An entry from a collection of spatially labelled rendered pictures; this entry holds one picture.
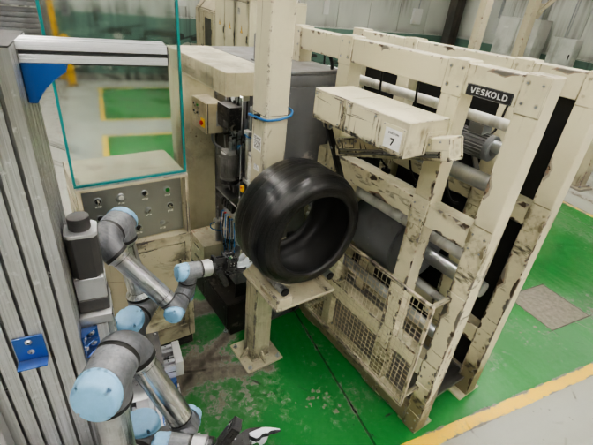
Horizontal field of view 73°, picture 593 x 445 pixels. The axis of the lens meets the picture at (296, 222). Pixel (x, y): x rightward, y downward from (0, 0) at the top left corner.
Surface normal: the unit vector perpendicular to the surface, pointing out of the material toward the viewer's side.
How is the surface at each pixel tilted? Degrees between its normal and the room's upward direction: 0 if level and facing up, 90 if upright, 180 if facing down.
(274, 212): 64
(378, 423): 0
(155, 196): 90
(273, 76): 90
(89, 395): 84
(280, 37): 90
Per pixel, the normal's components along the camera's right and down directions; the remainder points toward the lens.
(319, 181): 0.42, -0.33
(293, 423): 0.09, -0.86
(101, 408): -0.02, 0.38
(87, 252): 0.40, 0.49
